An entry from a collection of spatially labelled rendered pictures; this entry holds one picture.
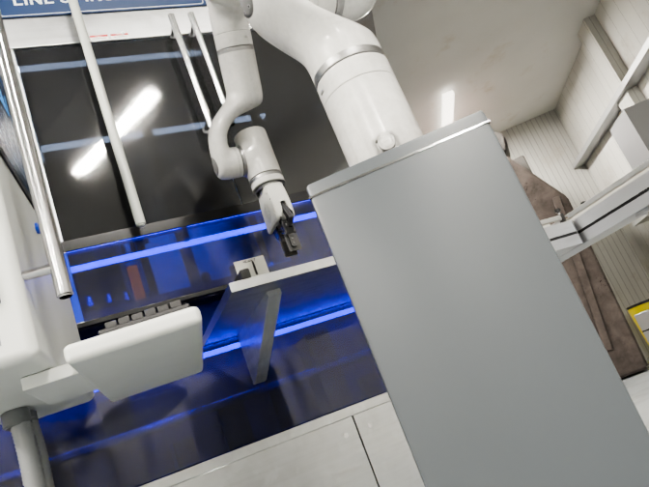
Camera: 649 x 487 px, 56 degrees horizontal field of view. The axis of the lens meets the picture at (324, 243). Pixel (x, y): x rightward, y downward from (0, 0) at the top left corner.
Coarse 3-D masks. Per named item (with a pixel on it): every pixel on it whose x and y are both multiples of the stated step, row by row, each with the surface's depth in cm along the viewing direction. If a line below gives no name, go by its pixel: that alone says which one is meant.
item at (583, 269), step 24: (504, 144) 688; (528, 168) 763; (528, 192) 665; (552, 192) 655; (552, 216) 652; (576, 264) 634; (576, 288) 633; (600, 288) 625; (600, 312) 619; (600, 336) 616; (624, 336) 610; (624, 360) 607
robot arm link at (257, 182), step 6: (264, 174) 147; (270, 174) 147; (276, 174) 148; (252, 180) 148; (258, 180) 147; (264, 180) 146; (270, 180) 147; (276, 180) 148; (282, 180) 149; (252, 186) 148; (258, 186) 148
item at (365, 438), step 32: (352, 416) 155; (384, 416) 156; (256, 448) 144; (288, 448) 146; (320, 448) 148; (352, 448) 151; (384, 448) 153; (160, 480) 135; (192, 480) 137; (224, 480) 139; (256, 480) 141; (288, 480) 143; (320, 480) 145; (352, 480) 147; (384, 480) 150; (416, 480) 152
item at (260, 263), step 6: (252, 258) 163; (258, 258) 163; (264, 258) 164; (234, 264) 160; (240, 264) 161; (246, 264) 161; (258, 264) 162; (264, 264) 163; (252, 270) 161; (258, 270) 162; (264, 270) 162; (252, 276) 160
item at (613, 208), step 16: (624, 176) 199; (640, 176) 191; (608, 192) 207; (624, 192) 198; (640, 192) 192; (576, 208) 221; (592, 208) 210; (608, 208) 204; (624, 208) 199; (640, 208) 194; (576, 224) 218; (592, 224) 212; (608, 224) 206; (624, 224) 211; (592, 240) 218; (560, 256) 229
